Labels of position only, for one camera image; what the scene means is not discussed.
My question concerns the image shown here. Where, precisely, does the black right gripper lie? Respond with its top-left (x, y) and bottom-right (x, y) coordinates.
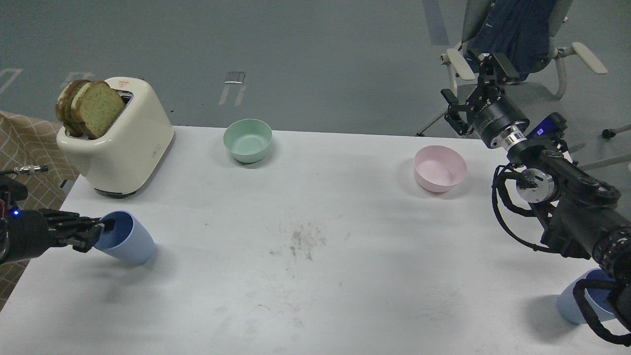
top-left (440, 53), bottom-right (530, 150)

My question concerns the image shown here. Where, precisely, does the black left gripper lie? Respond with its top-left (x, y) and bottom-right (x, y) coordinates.
top-left (39, 209), bottom-right (116, 252)

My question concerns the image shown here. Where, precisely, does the blue cup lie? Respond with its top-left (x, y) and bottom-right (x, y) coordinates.
top-left (95, 211), bottom-right (156, 265)
top-left (557, 268), bottom-right (615, 325)

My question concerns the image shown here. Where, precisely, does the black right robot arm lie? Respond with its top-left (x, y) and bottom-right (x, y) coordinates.
top-left (441, 48), bottom-right (630, 347)

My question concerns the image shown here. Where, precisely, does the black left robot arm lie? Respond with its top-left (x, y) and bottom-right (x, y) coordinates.
top-left (0, 165), bottom-right (116, 264)

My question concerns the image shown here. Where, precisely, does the cream toaster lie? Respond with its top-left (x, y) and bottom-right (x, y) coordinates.
top-left (57, 77), bottom-right (174, 198)

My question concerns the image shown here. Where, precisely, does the blue denim jacket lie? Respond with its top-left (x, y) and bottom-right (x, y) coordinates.
top-left (468, 0), bottom-right (557, 81)

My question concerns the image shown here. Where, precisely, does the grey office chair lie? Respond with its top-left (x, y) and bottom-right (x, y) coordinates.
top-left (416, 0), bottom-right (609, 138)

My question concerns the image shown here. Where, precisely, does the pink bowl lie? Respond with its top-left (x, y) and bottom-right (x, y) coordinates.
top-left (413, 144), bottom-right (467, 193)

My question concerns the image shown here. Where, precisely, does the rear bread slice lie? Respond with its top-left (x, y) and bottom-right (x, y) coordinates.
top-left (55, 79), bottom-right (91, 137)

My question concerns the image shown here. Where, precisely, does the bread slice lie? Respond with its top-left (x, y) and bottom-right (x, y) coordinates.
top-left (70, 81), bottom-right (126, 140)
top-left (55, 79), bottom-right (91, 137)

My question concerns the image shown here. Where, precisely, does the brown patterned cloth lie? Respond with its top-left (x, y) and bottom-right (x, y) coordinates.
top-left (0, 110), bottom-right (79, 311)

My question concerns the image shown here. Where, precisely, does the front bread slice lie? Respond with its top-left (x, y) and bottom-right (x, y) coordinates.
top-left (70, 81), bottom-right (126, 140)

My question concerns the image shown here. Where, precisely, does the green bowl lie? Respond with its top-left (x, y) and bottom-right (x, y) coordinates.
top-left (223, 119), bottom-right (273, 164)

